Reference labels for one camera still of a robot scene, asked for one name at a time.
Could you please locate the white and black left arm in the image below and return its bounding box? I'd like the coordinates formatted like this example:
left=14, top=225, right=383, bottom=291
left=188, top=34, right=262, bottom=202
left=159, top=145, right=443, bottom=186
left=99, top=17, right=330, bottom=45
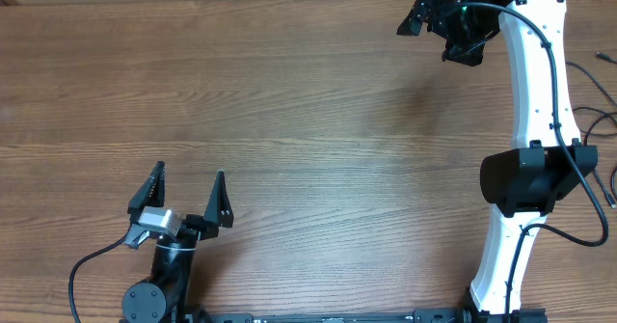
left=121, top=161, right=234, bottom=322

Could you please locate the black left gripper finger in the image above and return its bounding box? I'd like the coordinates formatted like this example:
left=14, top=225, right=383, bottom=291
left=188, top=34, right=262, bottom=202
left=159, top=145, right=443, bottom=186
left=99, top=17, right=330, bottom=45
left=127, top=161, right=166, bottom=215
left=203, top=170, right=234, bottom=229

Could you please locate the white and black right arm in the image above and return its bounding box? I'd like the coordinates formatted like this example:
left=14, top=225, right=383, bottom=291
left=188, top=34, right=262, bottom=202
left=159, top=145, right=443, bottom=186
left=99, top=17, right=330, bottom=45
left=397, top=0, right=598, bottom=322

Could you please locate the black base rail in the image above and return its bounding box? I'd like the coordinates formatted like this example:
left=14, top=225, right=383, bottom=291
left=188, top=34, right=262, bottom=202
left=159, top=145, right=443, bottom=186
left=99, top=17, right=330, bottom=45
left=185, top=309, right=549, bottom=323

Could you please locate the black separated USB cable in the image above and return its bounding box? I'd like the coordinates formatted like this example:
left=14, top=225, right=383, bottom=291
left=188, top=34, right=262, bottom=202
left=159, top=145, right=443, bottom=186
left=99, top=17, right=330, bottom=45
left=571, top=105, right=617, bottom=210

